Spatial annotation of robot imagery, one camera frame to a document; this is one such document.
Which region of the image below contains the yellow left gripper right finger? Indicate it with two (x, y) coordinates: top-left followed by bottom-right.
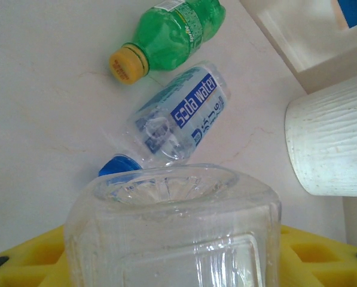
(278, 224), (357, 287)

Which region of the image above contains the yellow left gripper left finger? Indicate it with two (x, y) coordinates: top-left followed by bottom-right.
(0, 225), (74, 287)

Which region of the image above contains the clear square plastic bottle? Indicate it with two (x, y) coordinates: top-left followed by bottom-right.
(63, 163), (282, 287)

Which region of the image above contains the cream ribbed waste bin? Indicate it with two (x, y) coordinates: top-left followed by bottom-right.
(284, 73), (357, 198)

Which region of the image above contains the soda water bottle blue cap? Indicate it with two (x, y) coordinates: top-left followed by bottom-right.
(97, 61), (231, 180)

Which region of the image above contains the green Sprite bottle yellow cap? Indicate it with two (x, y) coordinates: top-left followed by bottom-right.
(108, 0), (227, 86)

